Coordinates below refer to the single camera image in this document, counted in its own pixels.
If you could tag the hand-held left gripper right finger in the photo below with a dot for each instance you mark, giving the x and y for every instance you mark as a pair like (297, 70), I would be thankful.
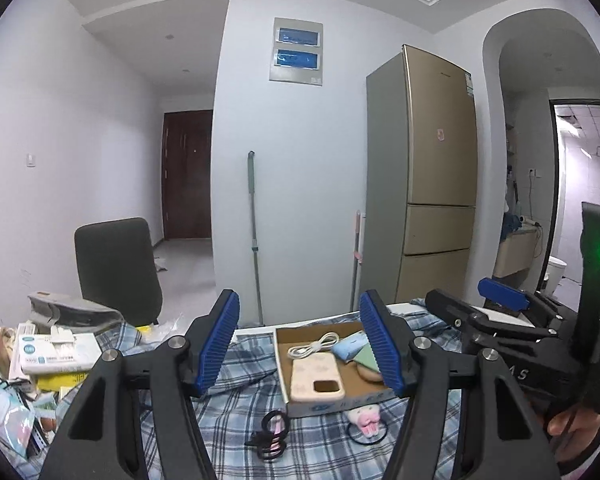
(382, 340)

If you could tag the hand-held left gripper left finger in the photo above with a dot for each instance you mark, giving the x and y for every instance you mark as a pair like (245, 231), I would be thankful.
(220, 340)

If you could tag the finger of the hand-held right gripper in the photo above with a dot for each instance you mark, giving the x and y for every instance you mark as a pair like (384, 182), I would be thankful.
(470, 322)
(502, 294)

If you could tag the green cloth pouch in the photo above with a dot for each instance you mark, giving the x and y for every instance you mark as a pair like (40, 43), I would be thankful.
(367, 360)

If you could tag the light blue soft packet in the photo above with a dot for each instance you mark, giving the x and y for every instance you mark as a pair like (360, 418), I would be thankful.
(350, 347)

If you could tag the round beige powder puff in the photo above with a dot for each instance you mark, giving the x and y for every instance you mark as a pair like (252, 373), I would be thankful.
(367, 374)

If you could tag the shallow cardboard box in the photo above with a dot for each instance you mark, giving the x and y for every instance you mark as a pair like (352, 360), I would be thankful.
(350, 387)

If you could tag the person's right hand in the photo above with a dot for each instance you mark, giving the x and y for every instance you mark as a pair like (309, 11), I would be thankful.
(562, 425)

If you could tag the blue plaid cloth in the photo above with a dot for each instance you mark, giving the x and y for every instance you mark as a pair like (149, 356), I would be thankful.
(250, 360)

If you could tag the beige vanity cabinet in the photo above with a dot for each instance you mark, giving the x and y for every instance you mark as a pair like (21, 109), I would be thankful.
(517, 252)

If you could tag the clear plastic bag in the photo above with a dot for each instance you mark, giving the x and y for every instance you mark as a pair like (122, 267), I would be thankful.
(165, 327)

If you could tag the white toilet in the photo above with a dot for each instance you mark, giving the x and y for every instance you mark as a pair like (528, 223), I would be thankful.
(556, 270)

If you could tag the white pink bunny plush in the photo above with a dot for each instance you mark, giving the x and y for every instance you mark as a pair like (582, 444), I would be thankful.
(365, 417)

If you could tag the beige phone case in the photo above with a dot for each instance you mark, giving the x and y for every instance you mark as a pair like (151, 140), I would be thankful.
(305, 380)

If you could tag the paper scrap on floor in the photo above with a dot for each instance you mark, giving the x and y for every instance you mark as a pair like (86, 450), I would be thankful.
(160, 265)

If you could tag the dark grey chair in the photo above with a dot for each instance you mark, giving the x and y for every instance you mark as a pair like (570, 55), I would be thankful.
(115, 270)

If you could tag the gold refrigerator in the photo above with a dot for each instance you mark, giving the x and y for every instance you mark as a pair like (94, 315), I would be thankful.
(430, 170)

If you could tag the grey bag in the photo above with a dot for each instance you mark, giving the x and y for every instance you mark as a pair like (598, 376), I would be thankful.
(75, 312)

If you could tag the yellow paper pack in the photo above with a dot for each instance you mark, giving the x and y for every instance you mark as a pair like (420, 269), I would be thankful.
(60, 381)

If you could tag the white tissue box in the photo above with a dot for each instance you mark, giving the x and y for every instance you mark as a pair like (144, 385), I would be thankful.
(55, 355)

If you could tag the dark brown door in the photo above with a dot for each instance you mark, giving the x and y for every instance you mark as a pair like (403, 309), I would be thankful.
(187, 175)

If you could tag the white and blue packet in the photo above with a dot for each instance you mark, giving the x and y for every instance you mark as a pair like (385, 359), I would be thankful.
(2, 415)

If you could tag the grey wall electrical panel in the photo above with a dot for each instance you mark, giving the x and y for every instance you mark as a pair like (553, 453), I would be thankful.
(296, 50)

